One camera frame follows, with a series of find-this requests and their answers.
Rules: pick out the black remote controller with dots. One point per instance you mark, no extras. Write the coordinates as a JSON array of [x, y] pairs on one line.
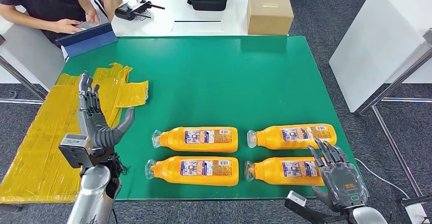
[[127, 12]]

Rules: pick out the yellow taped plastic sheet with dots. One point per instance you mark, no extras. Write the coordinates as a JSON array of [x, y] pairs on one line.
[[40, 131]]

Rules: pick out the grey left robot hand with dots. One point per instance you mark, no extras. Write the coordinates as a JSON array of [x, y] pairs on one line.
[[98, 129]]

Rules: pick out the brown cardboard box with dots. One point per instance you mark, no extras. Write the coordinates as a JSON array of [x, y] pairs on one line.
[[269, 16]]

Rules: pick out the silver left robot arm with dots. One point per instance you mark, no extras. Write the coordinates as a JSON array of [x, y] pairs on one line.
[[92, 192]]

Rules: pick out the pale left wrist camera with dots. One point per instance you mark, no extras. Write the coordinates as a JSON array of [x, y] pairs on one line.
[[76, 150]]

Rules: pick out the white power strip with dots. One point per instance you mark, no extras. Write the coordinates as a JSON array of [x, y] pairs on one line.
[[416, 214]]

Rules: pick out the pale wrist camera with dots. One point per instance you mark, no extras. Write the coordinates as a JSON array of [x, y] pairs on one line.
[[76, 150], [296, 199]]

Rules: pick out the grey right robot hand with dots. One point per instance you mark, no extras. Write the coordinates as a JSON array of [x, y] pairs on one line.
[[342, 185]]

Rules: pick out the orange detergent bottle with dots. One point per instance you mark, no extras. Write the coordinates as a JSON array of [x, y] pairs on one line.
[[202, 146], [270, 177], [202, 181], [270, 141]]

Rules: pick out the green table mat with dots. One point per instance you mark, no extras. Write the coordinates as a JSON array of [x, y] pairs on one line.
[[209, 80]]

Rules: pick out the white desk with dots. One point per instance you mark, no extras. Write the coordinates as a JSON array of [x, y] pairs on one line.
[[27, 57]]

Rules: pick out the metal stand frame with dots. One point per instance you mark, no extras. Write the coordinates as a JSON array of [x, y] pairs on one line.
[[398, 77]]

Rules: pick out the large white table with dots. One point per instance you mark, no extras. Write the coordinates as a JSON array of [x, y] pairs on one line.
[[381, 40]]

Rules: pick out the blue tablet case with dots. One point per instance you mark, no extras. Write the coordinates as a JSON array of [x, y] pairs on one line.
[[88, 42]]

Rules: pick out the metal table leg frame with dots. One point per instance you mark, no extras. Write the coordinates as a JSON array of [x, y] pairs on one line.
[[20, 77]]

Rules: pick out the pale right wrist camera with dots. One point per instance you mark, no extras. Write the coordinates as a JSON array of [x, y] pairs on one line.
[[296, 199]]

